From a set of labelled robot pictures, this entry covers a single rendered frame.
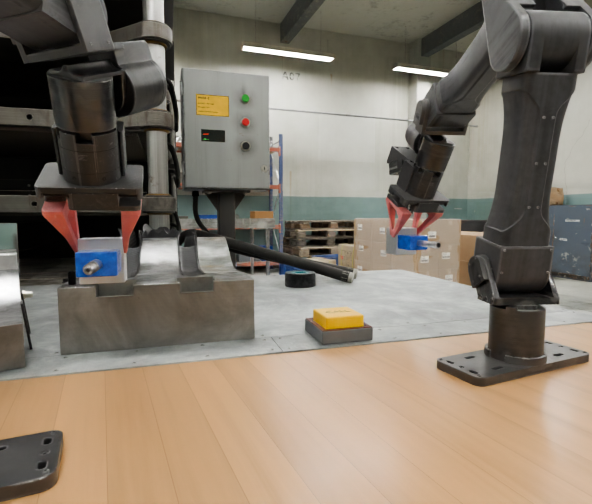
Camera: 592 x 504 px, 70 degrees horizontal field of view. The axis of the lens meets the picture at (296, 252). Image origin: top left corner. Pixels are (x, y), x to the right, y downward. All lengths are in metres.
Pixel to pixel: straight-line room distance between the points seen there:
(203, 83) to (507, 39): 1.14
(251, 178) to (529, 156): 1.10
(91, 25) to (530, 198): 0.49
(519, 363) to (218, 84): 1.27
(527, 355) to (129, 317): 0.51
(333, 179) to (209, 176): 6.68
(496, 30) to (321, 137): 7.55
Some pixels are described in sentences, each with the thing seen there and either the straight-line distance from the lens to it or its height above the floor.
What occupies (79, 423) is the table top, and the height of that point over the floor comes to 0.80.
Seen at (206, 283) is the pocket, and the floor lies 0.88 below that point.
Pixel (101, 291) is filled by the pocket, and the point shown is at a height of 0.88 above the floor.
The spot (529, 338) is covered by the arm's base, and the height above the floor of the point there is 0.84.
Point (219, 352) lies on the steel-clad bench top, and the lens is 0.59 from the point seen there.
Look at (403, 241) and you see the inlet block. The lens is 0.85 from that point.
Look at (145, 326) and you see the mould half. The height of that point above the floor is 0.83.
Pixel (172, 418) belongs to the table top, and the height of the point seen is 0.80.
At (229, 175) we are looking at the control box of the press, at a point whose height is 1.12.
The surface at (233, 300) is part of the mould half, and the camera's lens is 0.62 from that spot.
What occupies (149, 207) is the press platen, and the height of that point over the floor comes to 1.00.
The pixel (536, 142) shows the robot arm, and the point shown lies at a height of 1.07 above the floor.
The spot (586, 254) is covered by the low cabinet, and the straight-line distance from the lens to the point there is 7.39.
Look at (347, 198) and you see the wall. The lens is 8.20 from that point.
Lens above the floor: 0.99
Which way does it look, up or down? 5 degrees down
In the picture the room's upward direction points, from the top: straight up
